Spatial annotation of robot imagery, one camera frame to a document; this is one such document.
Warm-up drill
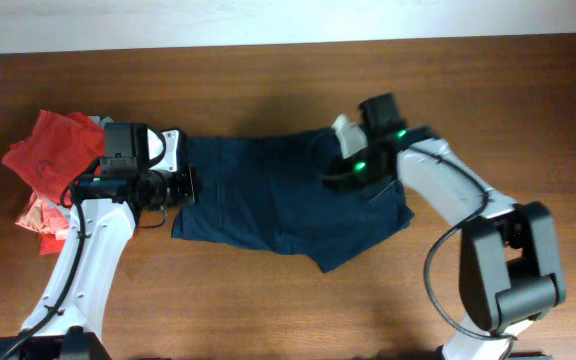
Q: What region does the dark blue shirt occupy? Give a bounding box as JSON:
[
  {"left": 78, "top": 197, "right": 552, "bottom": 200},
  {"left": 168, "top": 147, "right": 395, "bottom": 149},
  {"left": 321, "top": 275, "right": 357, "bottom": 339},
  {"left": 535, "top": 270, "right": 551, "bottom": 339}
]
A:
[{"left": 171, "top": 129, "right": 414, "bottom": 272}]

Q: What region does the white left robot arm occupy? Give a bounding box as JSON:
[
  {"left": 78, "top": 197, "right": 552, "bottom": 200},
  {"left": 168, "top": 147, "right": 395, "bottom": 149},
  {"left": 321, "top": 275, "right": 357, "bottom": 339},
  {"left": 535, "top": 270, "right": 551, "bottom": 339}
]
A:
[{"left": 0, "top": 123, "right": 201, "bottom": 360}]

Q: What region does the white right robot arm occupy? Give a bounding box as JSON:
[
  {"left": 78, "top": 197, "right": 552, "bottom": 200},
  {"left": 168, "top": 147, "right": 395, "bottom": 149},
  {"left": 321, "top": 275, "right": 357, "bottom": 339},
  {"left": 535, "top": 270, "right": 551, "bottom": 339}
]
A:
[{"left": 320, "top": 93, "right": 567, "bottom": 360}]

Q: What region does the red folded clothes pile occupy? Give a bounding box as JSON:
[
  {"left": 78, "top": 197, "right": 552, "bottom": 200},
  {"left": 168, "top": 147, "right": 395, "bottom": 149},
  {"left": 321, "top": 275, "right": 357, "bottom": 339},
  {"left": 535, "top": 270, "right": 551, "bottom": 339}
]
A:
[{"left": 2, "top": 110, "right": 104, "bottom": 255}]

